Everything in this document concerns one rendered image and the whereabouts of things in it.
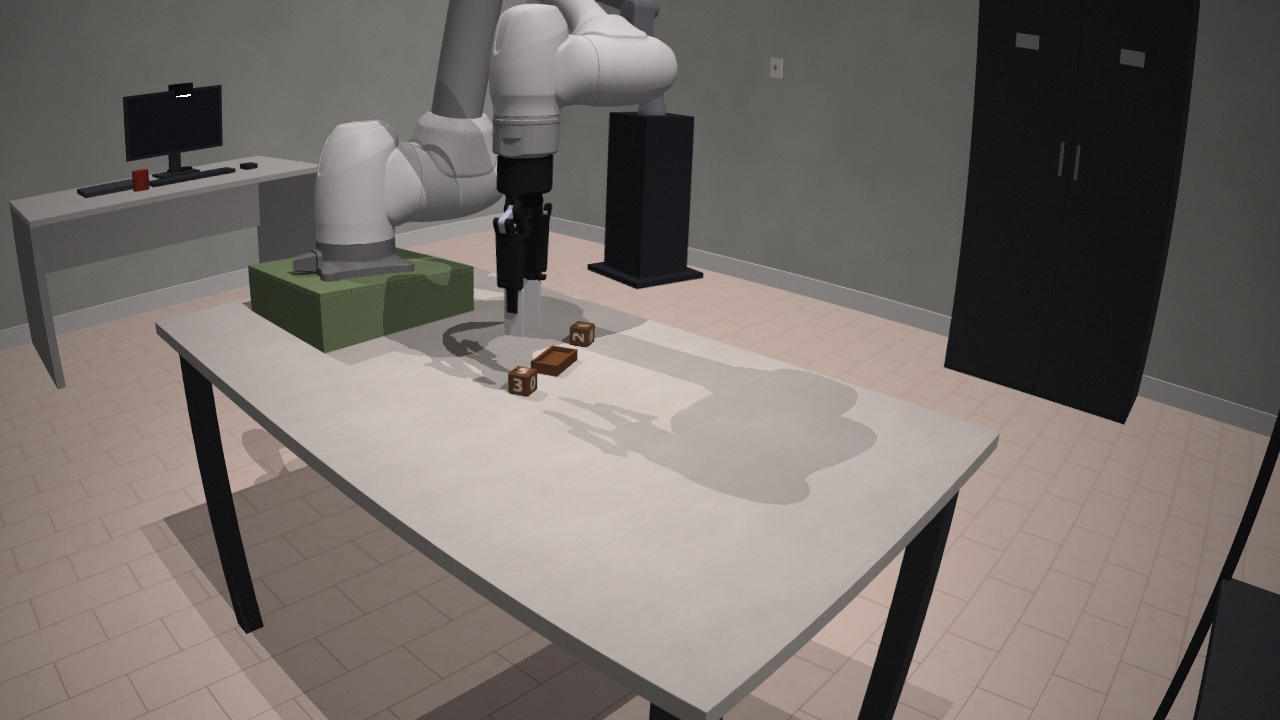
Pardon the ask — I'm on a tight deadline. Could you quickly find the brown rectangular tray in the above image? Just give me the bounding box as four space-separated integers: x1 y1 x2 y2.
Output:
531 345 579 377

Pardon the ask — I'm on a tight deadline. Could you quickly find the brown wooden cube with white digits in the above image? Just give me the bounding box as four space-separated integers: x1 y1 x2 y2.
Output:
508 366 538 397

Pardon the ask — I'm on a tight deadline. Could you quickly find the brown cube with white number 2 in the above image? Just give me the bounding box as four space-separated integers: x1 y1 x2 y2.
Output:
570 322 595 347

